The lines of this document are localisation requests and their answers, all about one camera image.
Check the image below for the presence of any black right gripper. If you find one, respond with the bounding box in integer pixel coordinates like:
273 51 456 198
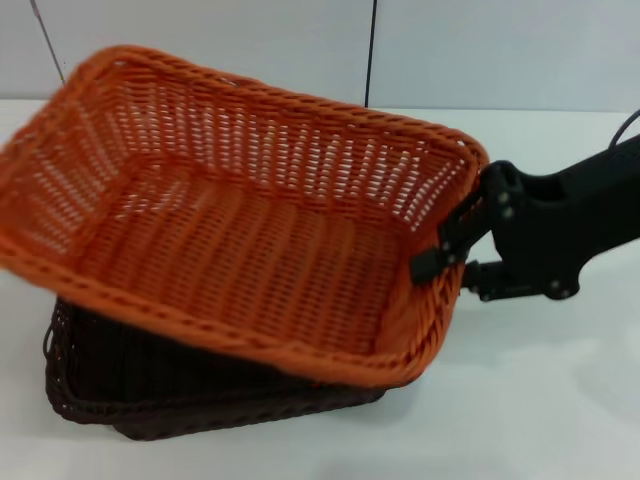
410 132 640 304

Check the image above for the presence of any orange woven basket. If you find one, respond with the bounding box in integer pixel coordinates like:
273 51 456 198
0 44 491 386

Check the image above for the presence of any dark brown woven basket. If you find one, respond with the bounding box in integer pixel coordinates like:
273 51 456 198
42 294 389 444

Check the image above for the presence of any thin black cable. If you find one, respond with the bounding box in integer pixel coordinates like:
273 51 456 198
607 107 640 151

